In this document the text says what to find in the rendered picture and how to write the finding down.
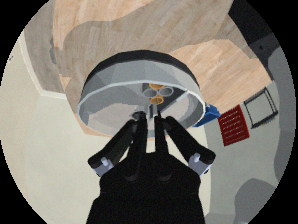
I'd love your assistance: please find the blue crate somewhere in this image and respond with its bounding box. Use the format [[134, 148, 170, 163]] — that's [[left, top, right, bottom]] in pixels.
[[193, 102, 221, 127]]

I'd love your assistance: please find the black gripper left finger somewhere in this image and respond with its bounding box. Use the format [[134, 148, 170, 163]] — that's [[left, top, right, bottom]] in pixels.
[[88, 103, 150, 181]]

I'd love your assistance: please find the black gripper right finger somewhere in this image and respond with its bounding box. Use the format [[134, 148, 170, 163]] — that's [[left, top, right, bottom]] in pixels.
[[153, 102, 216, 181]]

